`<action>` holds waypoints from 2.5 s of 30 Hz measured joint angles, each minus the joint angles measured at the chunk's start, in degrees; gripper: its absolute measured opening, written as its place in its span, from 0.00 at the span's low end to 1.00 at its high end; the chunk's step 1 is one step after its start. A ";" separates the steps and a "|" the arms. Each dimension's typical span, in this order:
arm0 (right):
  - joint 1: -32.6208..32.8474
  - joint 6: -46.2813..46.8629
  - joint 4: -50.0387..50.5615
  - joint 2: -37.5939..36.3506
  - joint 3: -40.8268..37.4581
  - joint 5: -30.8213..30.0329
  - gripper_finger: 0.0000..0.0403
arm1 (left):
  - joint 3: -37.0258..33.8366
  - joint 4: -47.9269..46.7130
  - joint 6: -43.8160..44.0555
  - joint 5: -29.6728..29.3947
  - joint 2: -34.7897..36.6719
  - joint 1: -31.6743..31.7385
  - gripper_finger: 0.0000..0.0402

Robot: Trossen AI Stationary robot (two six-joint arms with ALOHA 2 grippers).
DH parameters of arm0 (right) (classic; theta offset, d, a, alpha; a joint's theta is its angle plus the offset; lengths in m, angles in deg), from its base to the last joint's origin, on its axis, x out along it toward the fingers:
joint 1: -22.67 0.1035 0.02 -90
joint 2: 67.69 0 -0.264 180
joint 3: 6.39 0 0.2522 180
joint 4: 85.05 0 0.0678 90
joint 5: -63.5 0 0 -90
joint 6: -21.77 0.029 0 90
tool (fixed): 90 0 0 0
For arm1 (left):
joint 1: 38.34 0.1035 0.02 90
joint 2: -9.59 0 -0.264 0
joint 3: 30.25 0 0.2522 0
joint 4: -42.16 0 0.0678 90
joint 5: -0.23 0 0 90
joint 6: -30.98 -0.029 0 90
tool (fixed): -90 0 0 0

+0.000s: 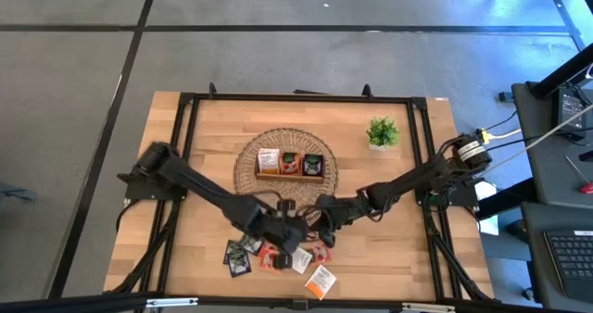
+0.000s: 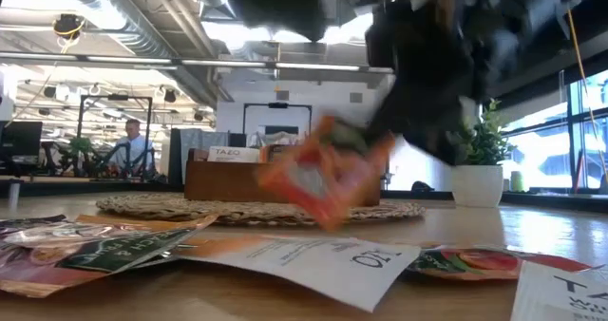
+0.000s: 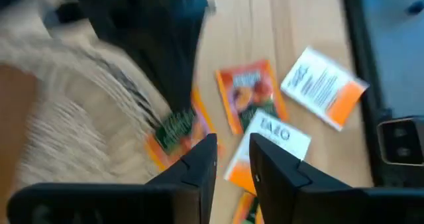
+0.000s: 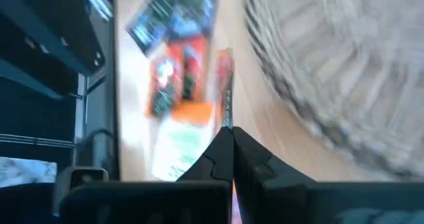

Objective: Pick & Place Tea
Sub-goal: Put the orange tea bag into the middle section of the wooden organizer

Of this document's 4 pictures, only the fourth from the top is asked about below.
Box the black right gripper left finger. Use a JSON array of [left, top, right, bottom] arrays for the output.
[[177, 126, 235, 186]]

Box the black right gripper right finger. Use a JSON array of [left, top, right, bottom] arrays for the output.
[[233, 127, 316, 224]]

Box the white orange Tazo tea packet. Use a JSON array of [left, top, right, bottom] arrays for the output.
[[150, 101, 217, 182]]

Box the red peach tea packet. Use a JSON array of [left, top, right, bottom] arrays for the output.
[[180, 34, 210, 103], [144, 43, 184, 119], [214, 47, 237, 129]]

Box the dark blue tea packet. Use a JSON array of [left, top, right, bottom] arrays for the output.
[[125, 0, 176, 58], [165, 0, 221, 39]]

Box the round woven straw placemat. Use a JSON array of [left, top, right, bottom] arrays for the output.
[[243, 0, 424, 182]]

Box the white speckled object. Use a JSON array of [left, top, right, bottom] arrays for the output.
[[0, 156, 58, 189]]

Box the black slotted equipment panel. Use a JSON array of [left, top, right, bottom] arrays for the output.
[[0, 0, 107, 99]]

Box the black table frame rail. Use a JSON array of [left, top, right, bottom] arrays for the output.
[[105, 0, 122, 182]]

